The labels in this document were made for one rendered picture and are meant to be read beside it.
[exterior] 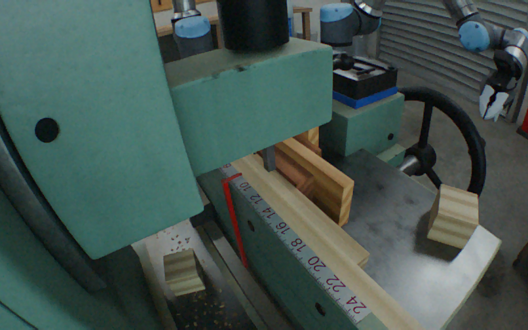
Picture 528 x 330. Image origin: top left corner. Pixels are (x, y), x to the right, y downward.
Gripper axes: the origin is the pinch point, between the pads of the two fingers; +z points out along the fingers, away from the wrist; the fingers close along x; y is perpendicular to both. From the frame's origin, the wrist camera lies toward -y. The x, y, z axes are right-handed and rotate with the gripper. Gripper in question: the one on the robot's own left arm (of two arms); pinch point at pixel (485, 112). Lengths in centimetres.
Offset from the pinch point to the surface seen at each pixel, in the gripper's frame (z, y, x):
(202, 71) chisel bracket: 40, -43, 4
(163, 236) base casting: 60, -23, 19
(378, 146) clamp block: 26.3, -13.8, 8.1
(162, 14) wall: -11, -5, 332
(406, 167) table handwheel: 23.4, -5.1, 5.9
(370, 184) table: 33.8, -19.7, 2.1
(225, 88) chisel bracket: 39, -41, 3
